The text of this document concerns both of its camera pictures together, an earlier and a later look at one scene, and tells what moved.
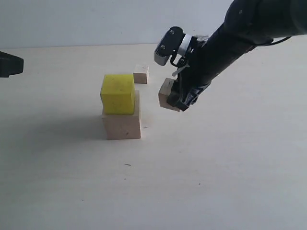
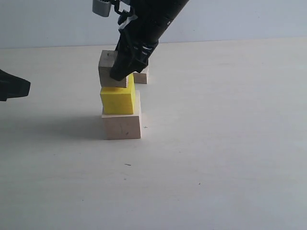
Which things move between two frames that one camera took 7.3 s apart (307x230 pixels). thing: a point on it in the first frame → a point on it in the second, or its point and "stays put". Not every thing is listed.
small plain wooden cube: (141, 74) stays put
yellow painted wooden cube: (118, 94) stays put
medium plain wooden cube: (163, 93) → (106, 61)
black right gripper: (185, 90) → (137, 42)
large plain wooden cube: (123, 126) stays put
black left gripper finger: (10, 64) → (12, 86)
